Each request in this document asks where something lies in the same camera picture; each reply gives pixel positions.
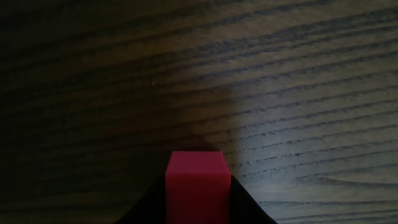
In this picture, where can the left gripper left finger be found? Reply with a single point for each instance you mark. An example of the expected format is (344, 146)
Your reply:
(152, 208)

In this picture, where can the red cube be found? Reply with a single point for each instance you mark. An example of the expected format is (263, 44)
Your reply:
(197, 189)

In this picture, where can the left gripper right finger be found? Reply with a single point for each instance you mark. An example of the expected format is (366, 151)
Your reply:
(244, 208)

